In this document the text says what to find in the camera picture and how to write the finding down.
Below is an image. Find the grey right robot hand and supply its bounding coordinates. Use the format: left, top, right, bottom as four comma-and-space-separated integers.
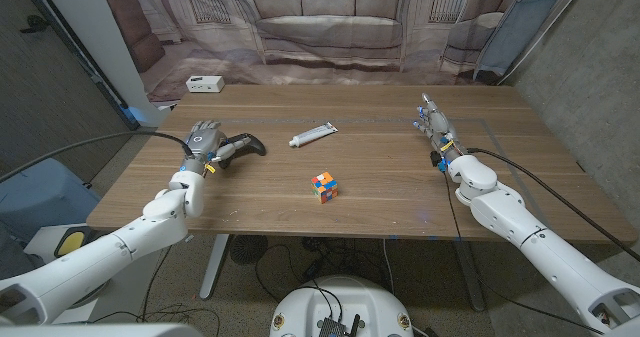
412, 92, 469, 167

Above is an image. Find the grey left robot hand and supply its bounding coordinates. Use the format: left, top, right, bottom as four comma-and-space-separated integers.
178, 120, 252, 177

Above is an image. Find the black game controller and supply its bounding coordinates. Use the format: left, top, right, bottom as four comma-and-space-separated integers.
217, 132, 268, 170

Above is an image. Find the white power outlet box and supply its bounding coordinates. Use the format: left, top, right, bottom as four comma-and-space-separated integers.
185, 74, 226, 94

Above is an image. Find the white squeeze tube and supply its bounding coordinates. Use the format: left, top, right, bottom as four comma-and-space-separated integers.
288, 121, 339, 149

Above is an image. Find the black floor fan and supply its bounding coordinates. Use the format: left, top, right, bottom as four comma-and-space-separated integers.
228, 234, 269, 266

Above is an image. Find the white table leg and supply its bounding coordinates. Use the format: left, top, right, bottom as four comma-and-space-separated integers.
198, 233, 231, 301

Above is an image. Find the multicoloured puzzle cube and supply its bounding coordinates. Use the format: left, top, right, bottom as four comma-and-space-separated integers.
310, 171, 340, 205

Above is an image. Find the grey table leg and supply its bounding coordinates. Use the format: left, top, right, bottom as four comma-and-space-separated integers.
452, 239, 487, 312

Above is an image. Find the printed sofa room backdrop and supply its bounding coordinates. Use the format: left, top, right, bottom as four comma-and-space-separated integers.
97, 0, 574, 103

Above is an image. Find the white pillar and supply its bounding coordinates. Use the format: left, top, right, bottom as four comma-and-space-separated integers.
34, 0, 166, 123

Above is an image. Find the yellow foot pedal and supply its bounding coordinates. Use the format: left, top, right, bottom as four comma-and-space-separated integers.
53, 226, 97, 259

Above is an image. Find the blue plastic chair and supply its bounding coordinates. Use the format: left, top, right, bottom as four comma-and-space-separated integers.
0, 157, 101, 251

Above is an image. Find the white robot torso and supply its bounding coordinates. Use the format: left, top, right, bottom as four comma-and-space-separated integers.
268, 275, 415, 337

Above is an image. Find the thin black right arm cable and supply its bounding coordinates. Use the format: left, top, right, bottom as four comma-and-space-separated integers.
439, 169, 464, 241

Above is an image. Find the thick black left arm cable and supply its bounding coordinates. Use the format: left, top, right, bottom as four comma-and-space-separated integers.
0, 130, 195, 183

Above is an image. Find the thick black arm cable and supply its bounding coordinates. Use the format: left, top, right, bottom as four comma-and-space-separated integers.
0, 130, 195, 183
467, 147, 640, 263

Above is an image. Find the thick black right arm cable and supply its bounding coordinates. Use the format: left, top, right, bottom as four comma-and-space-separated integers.
467, 147, 640, 263

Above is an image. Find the black floor cable loop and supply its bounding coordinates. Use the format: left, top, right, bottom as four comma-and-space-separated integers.
253, 243, 351, 304

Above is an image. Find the black door handle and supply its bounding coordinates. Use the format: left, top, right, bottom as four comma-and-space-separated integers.
19, 14, 50, 34

